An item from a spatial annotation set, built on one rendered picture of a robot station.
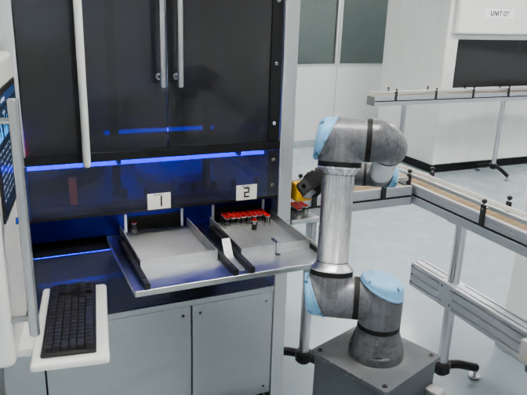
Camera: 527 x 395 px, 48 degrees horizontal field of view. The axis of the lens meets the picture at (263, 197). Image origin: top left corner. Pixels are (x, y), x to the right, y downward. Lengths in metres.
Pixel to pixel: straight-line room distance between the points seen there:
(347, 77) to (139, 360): 5.95
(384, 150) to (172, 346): 1.26
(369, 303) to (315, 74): 6.15
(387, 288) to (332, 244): 0.18
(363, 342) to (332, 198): 0.40
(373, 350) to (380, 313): 0.11
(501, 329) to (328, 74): 5.53
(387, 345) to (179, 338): 1.02
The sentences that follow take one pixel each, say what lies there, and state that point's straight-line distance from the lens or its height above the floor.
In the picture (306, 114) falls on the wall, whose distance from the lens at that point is 7.61.
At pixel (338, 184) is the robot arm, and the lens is 1.55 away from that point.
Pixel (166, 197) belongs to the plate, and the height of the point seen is 1.03.
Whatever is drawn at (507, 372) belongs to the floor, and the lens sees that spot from 3.31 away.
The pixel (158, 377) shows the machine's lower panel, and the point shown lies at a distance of 2.48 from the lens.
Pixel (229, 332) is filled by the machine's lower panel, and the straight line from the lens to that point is 2.48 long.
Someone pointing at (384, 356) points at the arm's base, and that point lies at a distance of 1.66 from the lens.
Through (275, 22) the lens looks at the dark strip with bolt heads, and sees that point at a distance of 2.21.
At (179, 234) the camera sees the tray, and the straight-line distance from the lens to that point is 2.22.
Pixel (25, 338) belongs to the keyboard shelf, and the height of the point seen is 0.80.
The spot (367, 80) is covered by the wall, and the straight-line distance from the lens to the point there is 8.01.
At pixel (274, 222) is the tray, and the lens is 2.35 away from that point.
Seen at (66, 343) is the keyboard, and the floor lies 0.83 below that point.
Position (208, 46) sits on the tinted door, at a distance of 2.12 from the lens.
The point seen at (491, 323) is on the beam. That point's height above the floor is 0.50.
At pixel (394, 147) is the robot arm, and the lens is 1.57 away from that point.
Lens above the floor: 1.69
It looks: 18 degrees down
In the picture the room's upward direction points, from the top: 2 degrees clockwise
